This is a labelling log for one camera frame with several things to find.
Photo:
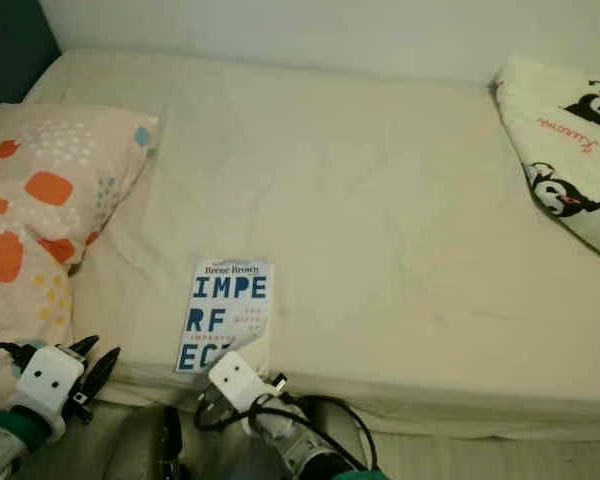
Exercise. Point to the teal padded headboard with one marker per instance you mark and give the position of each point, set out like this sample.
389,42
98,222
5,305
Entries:
10,40

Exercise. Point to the cream sheeted bed mattress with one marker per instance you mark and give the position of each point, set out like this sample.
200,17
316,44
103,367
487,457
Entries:
370,220

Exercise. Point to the pink pillow with orange print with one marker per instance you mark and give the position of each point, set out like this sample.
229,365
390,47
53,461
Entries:
40,230

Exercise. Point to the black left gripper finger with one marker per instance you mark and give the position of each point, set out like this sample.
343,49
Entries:
83,345
102,370

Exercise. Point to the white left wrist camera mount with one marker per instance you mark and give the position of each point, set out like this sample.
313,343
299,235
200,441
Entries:
52,378

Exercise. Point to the white book with blue letters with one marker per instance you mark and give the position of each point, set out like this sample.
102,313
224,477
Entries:
228,310

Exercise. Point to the cream cartoon print comforter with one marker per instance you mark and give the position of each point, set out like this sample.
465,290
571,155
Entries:
570,150

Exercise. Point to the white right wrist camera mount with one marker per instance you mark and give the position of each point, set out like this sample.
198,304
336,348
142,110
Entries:
233,378

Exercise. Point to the dark robot left leg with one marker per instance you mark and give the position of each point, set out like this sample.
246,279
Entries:
155,445

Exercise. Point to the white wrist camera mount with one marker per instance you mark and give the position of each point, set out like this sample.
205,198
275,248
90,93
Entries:
52,378
233,378

